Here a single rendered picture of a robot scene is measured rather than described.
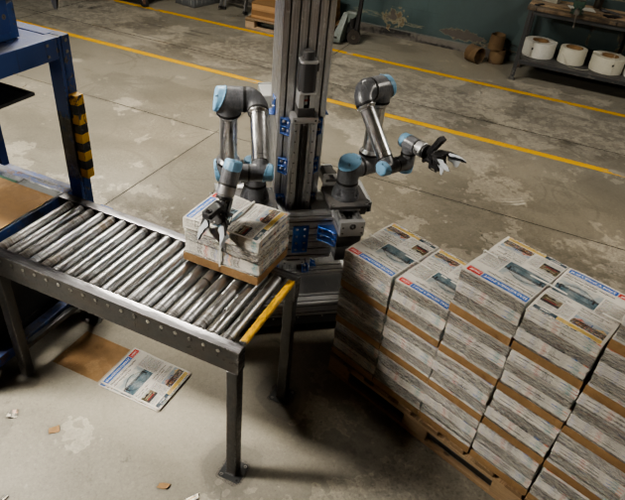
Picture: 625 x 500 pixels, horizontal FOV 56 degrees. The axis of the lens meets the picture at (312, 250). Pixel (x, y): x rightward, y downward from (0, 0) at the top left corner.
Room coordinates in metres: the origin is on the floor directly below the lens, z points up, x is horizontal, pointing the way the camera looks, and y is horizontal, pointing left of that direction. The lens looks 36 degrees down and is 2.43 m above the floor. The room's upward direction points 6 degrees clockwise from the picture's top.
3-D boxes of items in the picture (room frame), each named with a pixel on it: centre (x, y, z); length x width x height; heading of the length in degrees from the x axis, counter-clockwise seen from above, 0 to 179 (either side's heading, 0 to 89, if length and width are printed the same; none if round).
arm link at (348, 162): (2.78, -0.15, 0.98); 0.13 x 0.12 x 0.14; 131
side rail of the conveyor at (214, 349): (1.80, 0.85, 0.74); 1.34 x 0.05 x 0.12; 69
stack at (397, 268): (2.03, -0.72, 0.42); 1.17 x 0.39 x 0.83; 50
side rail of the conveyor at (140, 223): (2.28, 0.67, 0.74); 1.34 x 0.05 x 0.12; 69
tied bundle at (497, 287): (1.94, -0.83, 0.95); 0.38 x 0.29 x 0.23; 139
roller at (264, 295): (1.83, 0.22, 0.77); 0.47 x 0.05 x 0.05; 159
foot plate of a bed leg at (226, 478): (1.58, 0.25, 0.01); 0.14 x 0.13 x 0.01; 159
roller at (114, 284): (2.04, 0.77, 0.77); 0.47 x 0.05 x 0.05; 159
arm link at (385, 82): (2.86, -0.25, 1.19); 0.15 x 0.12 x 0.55; 131
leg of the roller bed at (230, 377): (1.58, 0.25, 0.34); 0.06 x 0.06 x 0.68; 69
